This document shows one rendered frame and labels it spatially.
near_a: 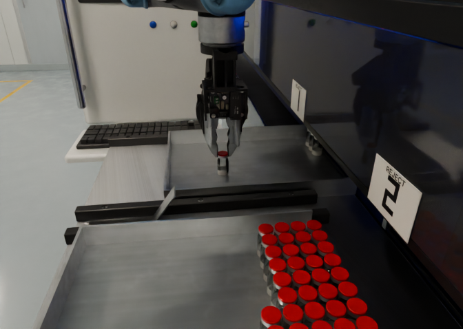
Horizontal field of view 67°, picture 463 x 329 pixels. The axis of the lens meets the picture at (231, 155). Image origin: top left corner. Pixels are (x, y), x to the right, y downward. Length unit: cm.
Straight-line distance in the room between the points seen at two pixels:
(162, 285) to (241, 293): 10
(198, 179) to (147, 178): 10
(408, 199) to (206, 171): 43
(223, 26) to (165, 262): 35
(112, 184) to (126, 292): 28
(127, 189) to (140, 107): 54
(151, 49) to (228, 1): 77
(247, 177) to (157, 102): 57
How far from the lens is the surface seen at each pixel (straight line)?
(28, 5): 605
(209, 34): 57
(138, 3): 51
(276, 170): 72
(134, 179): 71
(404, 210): 40
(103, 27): 115
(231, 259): 50
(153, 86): 116
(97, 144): 105
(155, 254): 52
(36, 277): 194
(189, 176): 69
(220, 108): 59
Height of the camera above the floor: 123
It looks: 27 degrees down
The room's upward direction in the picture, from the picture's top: straight up
